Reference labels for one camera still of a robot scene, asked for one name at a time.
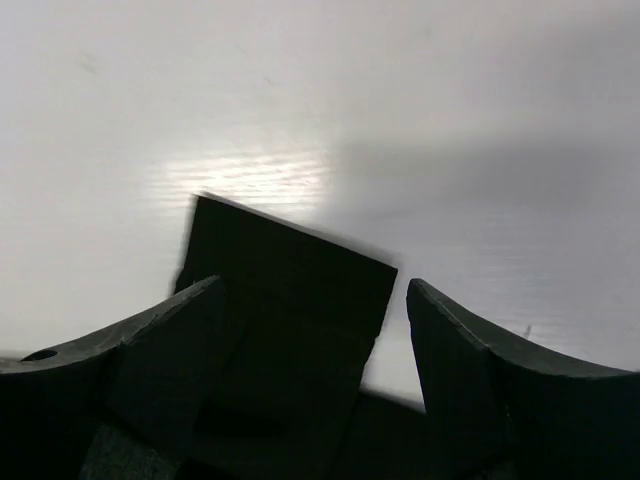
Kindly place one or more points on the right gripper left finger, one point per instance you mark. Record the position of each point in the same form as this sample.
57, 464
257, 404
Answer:
118, 403

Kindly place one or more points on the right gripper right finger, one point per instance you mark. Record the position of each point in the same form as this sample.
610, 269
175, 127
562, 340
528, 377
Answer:
501, 406

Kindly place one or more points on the black long sleeve shirt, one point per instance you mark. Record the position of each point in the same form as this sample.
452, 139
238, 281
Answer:
305, 313

